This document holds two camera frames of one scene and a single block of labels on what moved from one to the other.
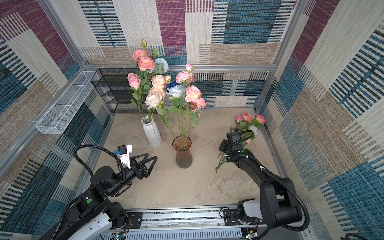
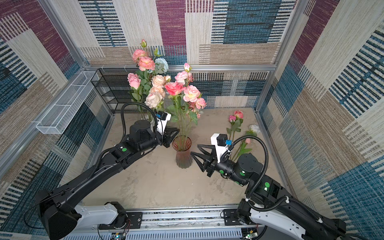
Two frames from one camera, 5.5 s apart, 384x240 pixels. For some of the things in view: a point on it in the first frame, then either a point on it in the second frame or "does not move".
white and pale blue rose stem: [161, 66] does not move
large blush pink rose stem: [158, 90] does not move
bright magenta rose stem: [239, 118] to [232, 119]
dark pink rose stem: [259, 120] to [175, 89]
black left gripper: [141, 172] to [166, 137]
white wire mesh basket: [56, 120] does not move
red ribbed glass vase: [182, 144] does not move
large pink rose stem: [246, 116] to [238, 115]
